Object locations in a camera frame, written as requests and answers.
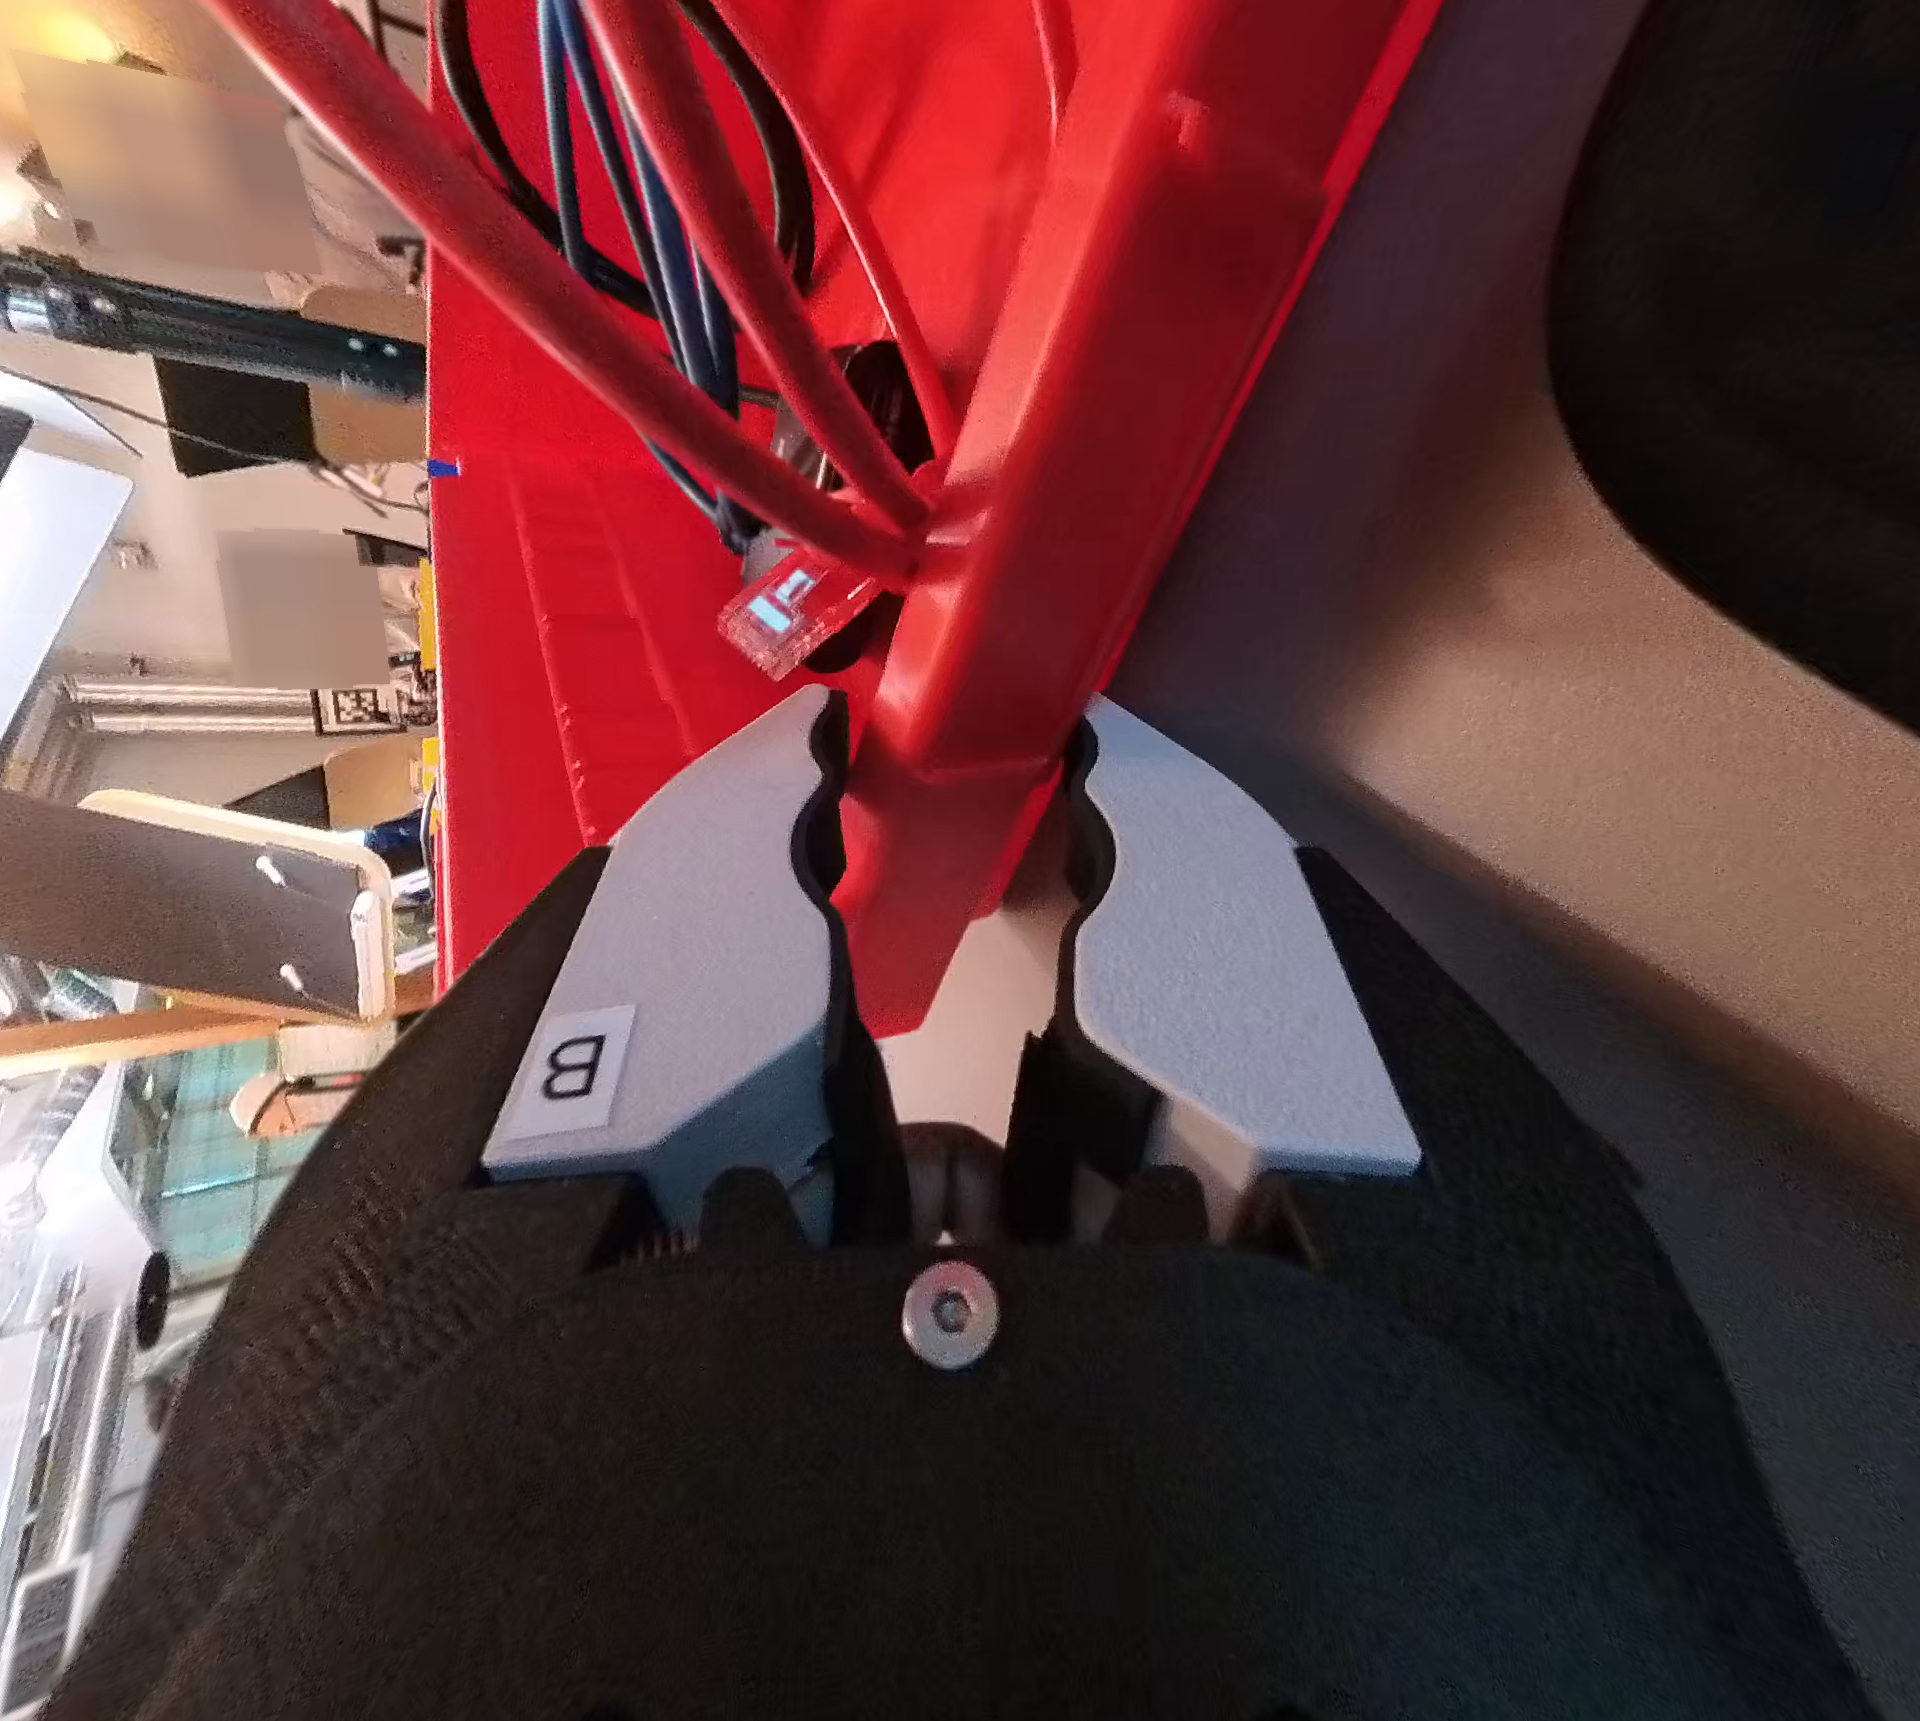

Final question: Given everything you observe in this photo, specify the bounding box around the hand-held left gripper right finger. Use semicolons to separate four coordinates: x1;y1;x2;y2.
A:
1062;693;1428;1181

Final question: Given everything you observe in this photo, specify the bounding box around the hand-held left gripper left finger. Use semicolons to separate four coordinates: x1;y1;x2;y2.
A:
479;683;854;1187

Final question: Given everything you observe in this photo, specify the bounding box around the red plastic bin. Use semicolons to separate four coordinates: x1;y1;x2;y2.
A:
426;0;1550;1041

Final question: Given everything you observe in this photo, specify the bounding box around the blue ethernet cable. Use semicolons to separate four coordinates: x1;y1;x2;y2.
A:
533;0;756;553

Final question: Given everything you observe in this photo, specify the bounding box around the red ethernet cable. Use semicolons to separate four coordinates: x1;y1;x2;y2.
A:
35;0;1086;683

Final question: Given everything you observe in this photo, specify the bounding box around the black cable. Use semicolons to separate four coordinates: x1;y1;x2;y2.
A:
431;0;822;545

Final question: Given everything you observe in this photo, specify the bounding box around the cardboard box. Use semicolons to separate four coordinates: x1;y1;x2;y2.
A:
306;378;431;467

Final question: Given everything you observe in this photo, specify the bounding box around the black reflector card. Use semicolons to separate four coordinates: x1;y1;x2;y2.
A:
153;357;320;480

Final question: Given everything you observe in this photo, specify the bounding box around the black light stand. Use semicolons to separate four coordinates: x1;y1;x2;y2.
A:
0;254;431;390

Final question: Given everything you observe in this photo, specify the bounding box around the grey panel with white frame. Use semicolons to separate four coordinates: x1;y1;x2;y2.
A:
0;787;396;1023

